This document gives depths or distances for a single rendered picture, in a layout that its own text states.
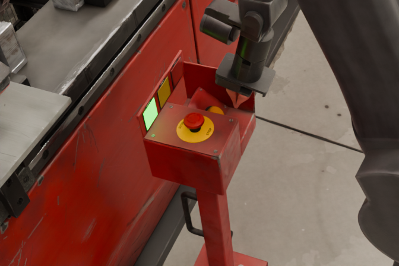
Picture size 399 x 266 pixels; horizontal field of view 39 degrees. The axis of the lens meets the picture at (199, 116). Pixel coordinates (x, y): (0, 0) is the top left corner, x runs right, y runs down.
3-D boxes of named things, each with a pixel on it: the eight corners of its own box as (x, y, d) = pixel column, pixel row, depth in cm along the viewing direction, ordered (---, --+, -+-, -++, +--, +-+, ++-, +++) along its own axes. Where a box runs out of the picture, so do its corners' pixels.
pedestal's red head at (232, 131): (223, 196, 109) (216, 135, 97) (151, 177, 115) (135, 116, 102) (256, 126, 122) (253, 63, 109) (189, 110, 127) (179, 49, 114)
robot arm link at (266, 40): (266, 42, 93) (280, 24, 97) (230, 25, 95) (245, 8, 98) (257, 70, 99) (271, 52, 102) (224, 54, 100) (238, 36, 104)
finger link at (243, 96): (220, 86, 115) (228, 53, 108) (253, 98, 114) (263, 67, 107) (208, 108, 111) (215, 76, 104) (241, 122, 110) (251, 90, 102)
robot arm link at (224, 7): (263, 21, 88) (285, -8, 93) (200, -9, 91) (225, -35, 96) (249, 71, 97) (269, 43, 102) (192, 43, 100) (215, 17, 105)
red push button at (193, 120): (200, 141, 105) (199, 127, 103) (181, 136, 106) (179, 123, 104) (209, 126, 108) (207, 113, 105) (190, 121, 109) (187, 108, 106)
